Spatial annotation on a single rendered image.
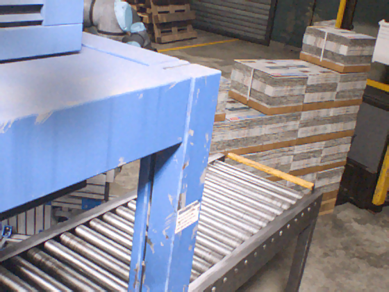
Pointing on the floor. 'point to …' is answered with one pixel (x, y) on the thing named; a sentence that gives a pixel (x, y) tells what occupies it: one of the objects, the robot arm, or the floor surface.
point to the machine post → (174, 192)
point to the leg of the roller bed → (304, 239)
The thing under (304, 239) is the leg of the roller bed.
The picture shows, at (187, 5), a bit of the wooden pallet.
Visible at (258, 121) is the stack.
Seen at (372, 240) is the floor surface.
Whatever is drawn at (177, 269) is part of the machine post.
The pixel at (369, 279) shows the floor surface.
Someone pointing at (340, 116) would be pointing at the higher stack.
